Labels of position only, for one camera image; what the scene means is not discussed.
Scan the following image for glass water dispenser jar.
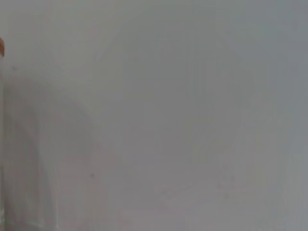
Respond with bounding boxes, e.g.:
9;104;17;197
0;54;5;231

